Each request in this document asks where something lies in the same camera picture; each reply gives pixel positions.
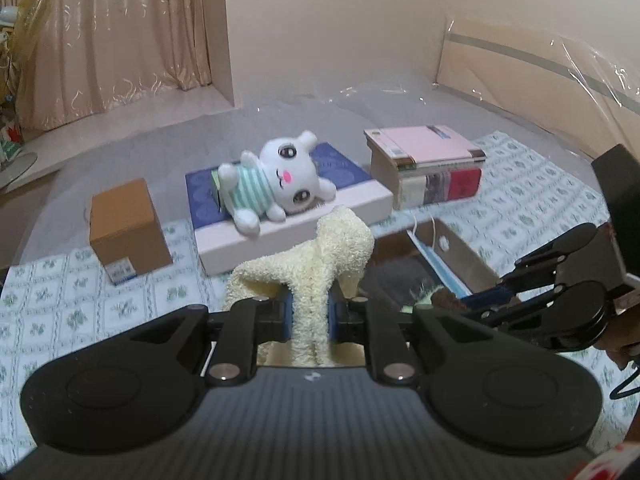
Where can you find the person's right hand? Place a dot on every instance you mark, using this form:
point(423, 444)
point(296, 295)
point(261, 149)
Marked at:
point(621, 350)

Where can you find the white plush bunny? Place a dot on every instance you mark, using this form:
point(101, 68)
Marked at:
point(280, 170)

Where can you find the brown fuzzy cloth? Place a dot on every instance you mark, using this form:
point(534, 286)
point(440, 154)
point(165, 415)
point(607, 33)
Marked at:
point(447, 300)

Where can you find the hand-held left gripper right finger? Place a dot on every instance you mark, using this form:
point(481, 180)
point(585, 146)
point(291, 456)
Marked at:
point(334, 317)

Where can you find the clear plastic sheet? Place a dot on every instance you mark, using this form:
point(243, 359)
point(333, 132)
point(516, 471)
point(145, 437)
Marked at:
point(200, 125)

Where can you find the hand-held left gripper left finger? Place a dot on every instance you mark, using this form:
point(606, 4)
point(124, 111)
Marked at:
point(286, 316)

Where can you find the thin white book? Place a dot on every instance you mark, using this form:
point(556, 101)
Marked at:
point(400, 166)

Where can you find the black cloth pouch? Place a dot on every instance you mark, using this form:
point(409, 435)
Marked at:
point(395, 280)

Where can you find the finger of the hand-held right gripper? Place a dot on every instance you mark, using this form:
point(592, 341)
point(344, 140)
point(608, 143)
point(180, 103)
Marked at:
point(520, 305)
point(550, 250)

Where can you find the red green printed box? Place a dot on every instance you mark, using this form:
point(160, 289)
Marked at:
point(7, 141)

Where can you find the beige bed headboard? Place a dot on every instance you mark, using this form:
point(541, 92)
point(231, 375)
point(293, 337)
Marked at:
point(525, 80)

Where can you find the blue white flat box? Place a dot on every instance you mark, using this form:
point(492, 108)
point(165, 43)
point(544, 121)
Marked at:
point(342, 165)

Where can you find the thick red white book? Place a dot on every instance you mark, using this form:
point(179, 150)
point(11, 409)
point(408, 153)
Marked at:
point(452, 185)

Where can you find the blue face mask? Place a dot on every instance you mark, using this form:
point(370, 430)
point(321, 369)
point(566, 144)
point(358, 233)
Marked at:
point(445, 270)

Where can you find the small closed cardboard box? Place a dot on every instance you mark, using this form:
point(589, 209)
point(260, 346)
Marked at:
point(125, 220)

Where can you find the yellow standing fan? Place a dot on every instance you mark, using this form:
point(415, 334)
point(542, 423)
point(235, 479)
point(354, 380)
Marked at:
point(36, 10)

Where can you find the beige curtain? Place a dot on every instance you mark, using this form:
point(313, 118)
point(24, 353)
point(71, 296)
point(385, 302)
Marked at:
point(125, 35)

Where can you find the pink book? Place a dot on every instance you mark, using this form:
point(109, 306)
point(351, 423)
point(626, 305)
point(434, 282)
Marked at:
point(425, 142)

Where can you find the cream towel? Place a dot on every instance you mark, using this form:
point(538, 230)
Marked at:
point(310, 270)

